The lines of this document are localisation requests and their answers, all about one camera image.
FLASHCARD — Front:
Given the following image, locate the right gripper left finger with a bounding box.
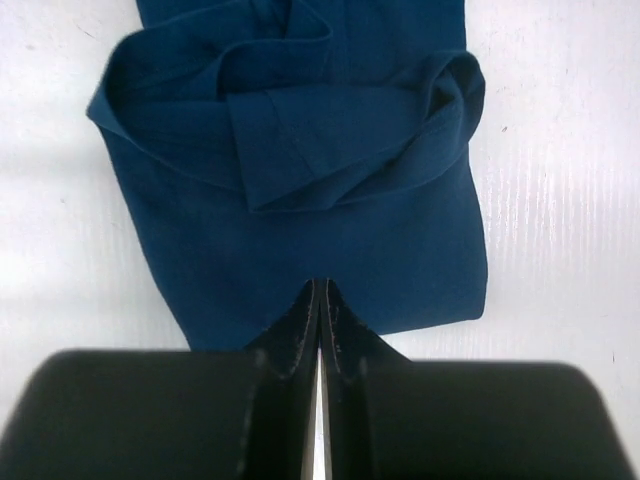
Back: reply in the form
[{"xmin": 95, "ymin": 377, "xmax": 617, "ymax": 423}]
[{"xmin": 245, "ymin": 280, "xmax": 319, "ymax": 383}]

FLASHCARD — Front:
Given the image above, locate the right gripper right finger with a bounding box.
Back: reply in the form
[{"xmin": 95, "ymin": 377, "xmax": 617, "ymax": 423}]
[{"xmin": 318, "ymin": 277, "xmax": 414, "ymax": 389}]

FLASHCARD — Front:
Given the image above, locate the blue mickey t shirt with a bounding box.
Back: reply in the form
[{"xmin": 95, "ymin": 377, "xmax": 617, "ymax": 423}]
[{"xmin": 87, "ymin": 1, "xmax": 488, "ymax": 350}]

